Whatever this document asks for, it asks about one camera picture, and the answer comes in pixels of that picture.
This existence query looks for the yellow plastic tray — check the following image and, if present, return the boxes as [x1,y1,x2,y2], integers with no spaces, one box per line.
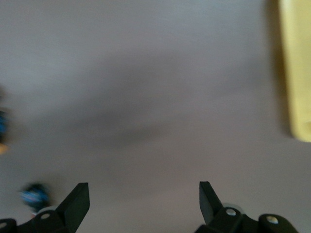
[278,0,311,143]

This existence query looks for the yellow push button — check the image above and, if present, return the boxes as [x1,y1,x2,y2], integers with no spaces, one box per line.
[0,88,11,155]

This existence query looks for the red push button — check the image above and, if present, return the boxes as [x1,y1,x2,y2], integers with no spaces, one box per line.
[18,182,52,219]

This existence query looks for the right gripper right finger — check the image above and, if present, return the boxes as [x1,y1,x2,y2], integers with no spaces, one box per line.
[193,181,300,233]

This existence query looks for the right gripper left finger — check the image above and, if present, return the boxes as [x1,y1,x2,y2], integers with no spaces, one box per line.
[16,182,90,233]

